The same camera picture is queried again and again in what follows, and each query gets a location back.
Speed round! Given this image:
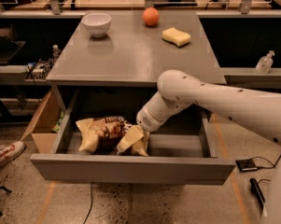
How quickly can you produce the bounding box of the black handle tool on floor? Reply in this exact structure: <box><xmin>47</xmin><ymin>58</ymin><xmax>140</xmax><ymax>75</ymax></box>
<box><xmin>249</xmin><ymin>178</ymin><xmax>265</xmax><ymax>209</ymax></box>

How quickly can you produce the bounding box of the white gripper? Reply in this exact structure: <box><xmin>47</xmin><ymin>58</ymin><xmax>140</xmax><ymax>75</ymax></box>
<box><xmin>117</xmin><ymin>106</ymin><xmax>162</xmax><ymax>152</ymax></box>

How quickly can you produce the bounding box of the black cable under drawer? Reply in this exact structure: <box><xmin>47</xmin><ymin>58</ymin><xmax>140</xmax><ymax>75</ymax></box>
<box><xmin>82</xmin><ymin>182</ymin><xmax>94</xmax><ymax>224</ymax></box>

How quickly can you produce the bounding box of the grey counter cabinet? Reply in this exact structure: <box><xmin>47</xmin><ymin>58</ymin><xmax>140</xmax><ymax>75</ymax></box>
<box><xmin>47</xmin><ymin>10</ymin><xmax>226</xmax><ymax>110</ymax></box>

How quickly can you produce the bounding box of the black cable on floor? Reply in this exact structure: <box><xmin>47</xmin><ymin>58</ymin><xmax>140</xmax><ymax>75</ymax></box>
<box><xmin>250</xmin><ymin>147</ymin><xmax>281</xmax><ymax>185</ymax></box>

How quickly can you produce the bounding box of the black small device on floor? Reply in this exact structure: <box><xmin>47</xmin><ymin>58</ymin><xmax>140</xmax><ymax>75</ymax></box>
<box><xmin>235</xmin><ymin>159</ymin><xmax>258</xmax><ymax>172</ymax></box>

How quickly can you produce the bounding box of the green packet in box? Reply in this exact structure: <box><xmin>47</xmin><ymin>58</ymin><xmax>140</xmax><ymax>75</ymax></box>
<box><xmin>52</xmin><ymin>111</ymin><xmax>64</xmax><ymax>133</ymax></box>

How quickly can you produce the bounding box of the clear soap dispenser bottle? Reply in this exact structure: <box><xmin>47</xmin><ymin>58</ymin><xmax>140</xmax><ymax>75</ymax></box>
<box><xmin>256</xmin><ymin>50</ymin><xmax>274</xmax><ymax>74</ymax></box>

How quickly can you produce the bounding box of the grey open drawer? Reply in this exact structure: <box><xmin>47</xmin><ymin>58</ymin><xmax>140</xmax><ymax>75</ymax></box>
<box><xmin>31</xmin><ymin>88</ymin><xmax>235</xmax><ymax>185</ymax></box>

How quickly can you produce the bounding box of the orange fruit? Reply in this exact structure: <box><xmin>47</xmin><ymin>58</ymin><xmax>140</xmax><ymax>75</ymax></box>
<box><xmin>142</xmin><ymin>7</ymin><xmax>160</xmax><ymax>26</ymax></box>

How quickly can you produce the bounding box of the white red sneaker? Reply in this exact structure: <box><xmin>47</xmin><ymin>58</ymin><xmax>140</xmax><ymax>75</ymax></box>
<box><xmin>0</xmin><ymin>141</ymin><xmax>25</xmax><ymax>169</ymax></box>

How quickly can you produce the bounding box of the white ceramic bowl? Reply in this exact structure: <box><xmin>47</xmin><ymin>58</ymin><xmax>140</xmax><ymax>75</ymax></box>
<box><xmin>81</xmin><ymin>13</ymin><xmax>111</xmax><ymax>37</ymax></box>

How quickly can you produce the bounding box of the small plastic bottle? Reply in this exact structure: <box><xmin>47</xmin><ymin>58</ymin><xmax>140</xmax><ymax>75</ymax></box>
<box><xmin>52</xmin><ymin>45</ymin><xmax>60</xmax><ymax>62</ymax></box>

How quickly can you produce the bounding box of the tray of small parts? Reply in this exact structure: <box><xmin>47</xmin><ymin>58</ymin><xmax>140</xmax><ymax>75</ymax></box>
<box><xmin>26</xmin><ymin>59</ymin><xmax>54</xmax><ymax>80</ymax></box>

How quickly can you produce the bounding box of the cardboard box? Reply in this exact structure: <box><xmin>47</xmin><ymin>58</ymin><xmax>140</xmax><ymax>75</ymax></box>
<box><xmin>21</xmin><ymin>91</ymin><xmax>61</xmax><ymax>154</ymax></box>

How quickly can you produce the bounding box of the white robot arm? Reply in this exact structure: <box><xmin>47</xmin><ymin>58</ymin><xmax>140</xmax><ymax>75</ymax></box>
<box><xmin>117</xmin><ymin>70</ymin><xmax>281</xmax><ymax>224</ymax></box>

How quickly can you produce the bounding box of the yellow sponge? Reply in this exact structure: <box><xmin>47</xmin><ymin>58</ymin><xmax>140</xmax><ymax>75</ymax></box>
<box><xmin>162</xmin><ymin>27</ymin><xmax>191</xmax><ymax>47</ymax></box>

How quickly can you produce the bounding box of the brown chip bag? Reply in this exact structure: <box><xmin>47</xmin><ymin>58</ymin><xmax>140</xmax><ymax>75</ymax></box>
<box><xmin>76</xmin><ymin>116</ymin><xmax>149</xmax><ymax>157</ymax></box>

